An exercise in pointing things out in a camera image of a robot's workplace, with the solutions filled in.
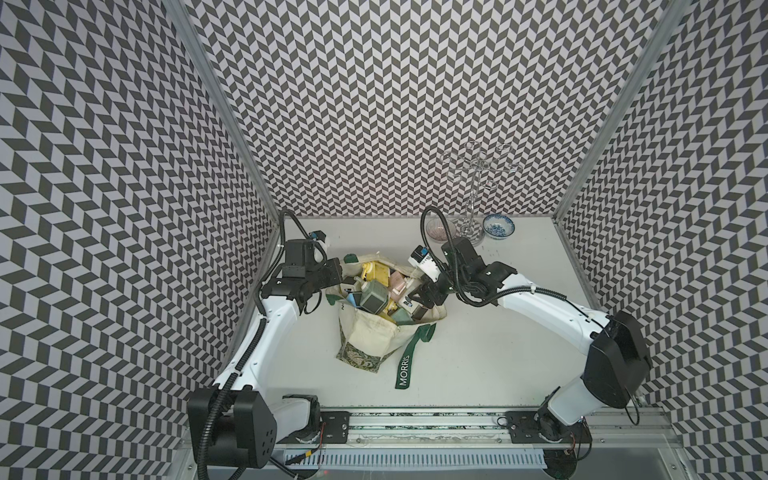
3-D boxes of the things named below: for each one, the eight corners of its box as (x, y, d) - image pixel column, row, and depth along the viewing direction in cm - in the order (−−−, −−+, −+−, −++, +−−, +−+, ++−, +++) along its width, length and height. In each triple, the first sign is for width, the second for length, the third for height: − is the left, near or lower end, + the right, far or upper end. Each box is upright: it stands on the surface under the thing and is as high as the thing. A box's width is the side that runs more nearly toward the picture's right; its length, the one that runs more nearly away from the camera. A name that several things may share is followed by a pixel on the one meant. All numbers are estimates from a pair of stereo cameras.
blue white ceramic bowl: (484, 239, 113) (487, 232, 109) (480, 222, 118) (483, 214, 115) (513, 239, 113) (517, 232, 109) (508, 222, 118) (511, 214, 115)
